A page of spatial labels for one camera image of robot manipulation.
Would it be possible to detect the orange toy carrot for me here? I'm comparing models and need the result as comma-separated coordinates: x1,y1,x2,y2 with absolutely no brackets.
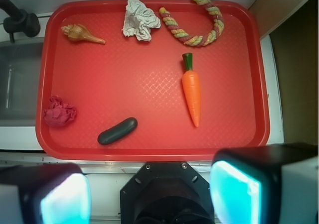
181,53,201,127

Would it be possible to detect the red plastic tray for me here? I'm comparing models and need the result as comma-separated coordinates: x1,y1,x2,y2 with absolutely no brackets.
35,0,270,162

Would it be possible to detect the black faucet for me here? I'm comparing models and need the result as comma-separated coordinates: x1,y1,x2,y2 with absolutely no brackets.
0,0,40,43

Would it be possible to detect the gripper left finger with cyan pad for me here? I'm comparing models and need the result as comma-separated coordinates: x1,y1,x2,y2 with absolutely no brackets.
0,163,91,224

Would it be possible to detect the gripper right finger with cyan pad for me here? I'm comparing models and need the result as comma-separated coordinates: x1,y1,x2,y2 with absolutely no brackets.
209,143,319,224

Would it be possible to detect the crumpled red paper ball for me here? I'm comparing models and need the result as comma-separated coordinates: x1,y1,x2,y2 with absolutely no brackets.
42,96,77,127

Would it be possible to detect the crumpled white paper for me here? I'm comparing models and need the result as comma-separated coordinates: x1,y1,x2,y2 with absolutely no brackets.
122,0,161,42

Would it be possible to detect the tan conch shell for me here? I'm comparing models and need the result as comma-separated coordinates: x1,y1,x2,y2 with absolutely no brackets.
61,24,106,45

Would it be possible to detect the steel sink basin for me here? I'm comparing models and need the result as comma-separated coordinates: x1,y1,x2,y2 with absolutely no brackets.
0,38,44,126

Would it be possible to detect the dark green toy cucumber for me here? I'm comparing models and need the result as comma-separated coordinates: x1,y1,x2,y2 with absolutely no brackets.
97,117,138,145

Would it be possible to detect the multicoloured twisted rope toy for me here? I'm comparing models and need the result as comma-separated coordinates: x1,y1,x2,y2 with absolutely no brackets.
159,0,225,47

